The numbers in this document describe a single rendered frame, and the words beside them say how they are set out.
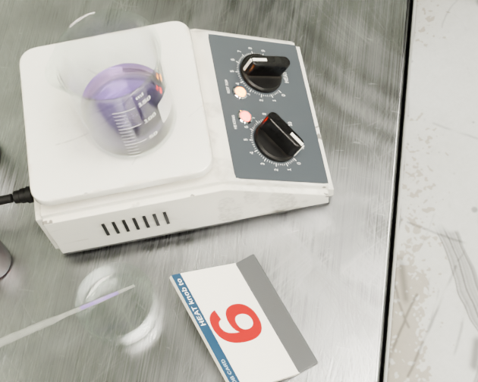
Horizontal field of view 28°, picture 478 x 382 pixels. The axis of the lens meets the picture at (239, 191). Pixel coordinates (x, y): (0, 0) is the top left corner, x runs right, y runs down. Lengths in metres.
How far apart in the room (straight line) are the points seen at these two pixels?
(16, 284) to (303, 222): 0.21
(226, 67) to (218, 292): 0.16
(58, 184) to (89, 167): 0.02
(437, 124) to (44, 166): 0.29
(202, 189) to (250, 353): 0.11
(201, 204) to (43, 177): 0.11
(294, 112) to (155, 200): 0.12
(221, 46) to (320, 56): 0.10
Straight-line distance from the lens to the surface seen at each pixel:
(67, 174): 0.62
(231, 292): 0.65
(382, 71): 0.74
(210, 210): 0.65
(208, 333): 0.62
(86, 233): 0.66
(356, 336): 0.65
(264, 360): 0.63
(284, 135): 0.64
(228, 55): 0.68
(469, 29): 0.77
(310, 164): 0.66
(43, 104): 0.65
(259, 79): 0.68
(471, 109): 0.73
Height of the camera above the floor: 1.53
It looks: 65 degrees down
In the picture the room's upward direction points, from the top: 11 degrees counter-clockwise
